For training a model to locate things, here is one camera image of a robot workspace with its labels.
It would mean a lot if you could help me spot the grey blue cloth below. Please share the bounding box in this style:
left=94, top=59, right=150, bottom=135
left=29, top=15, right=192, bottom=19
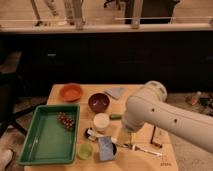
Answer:
left=105, top=87, right=125, bottom=100

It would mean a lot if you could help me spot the green chili pepper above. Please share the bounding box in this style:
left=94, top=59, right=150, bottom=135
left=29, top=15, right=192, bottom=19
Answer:
left=109, top=114, right=122, bottom=120

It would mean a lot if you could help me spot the white lidded cup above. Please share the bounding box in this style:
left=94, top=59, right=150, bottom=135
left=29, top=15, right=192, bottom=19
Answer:
left=93, top=113, right=110, bottom=131

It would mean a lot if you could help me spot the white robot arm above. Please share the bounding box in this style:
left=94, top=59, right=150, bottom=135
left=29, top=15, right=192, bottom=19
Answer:
left=121, top=81, right=213, bottom=153

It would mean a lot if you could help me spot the dark maroon bowl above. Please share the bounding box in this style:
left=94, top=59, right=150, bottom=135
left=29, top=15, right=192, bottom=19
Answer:
left=88, top=93, right=110, bottom=113

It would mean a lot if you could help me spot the black office chair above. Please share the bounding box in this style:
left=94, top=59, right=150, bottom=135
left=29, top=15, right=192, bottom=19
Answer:
left=0, top=41, right=48, bottom=138

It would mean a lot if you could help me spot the orange red bowl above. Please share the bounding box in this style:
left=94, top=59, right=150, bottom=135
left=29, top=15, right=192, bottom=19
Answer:
left=59, top=83, right=83, bottom=102

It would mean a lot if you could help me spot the green plastic tray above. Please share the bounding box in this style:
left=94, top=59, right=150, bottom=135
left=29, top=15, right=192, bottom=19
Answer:
left=19, top=104, right=80, bottom=166

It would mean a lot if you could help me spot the red grape bunch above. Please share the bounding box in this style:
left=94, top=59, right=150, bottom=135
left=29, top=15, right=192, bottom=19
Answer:
left=58, top=112, right=74, bottom=130

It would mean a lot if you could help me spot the blue sponge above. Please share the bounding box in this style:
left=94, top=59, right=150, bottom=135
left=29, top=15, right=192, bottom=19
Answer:
left=98, top=136, right=114, bottom=161

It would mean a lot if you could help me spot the light green cup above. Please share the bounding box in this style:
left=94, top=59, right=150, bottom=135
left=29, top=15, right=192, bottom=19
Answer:
left=78, top=142, right=93, bottom=160

